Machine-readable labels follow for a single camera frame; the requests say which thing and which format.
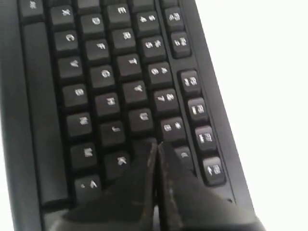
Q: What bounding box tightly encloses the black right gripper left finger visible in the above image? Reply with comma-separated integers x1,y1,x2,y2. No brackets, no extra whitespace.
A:
51,143,157,231

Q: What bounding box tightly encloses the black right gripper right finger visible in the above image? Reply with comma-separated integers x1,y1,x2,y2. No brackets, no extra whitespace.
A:
157,142,265,231

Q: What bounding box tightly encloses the black Acer keyboard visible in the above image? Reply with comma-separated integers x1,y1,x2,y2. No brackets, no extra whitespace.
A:
0,0,254,231

